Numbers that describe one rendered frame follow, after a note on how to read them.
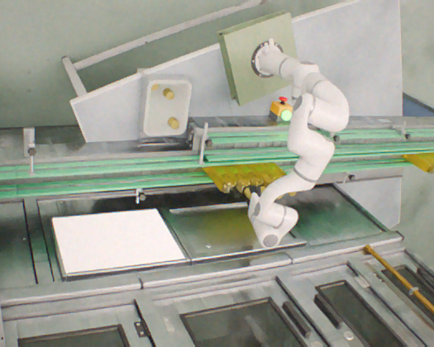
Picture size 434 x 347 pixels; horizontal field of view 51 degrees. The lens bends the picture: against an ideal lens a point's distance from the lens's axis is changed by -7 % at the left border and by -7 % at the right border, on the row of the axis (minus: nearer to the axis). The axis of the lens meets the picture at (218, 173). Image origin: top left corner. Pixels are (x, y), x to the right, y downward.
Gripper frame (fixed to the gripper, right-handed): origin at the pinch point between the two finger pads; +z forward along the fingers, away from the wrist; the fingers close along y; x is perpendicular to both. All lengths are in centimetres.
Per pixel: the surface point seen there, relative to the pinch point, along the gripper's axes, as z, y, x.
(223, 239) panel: -10.3, -12.6, 10.5
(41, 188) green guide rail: 2, -3, 77
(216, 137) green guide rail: 20.5, 13.3, 12.3
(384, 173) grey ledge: 52, -12, -88
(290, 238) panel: -8.9, -12.6, -15.6
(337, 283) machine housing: -31.1, -16.6, -28.2
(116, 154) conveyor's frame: 15, 6, 50
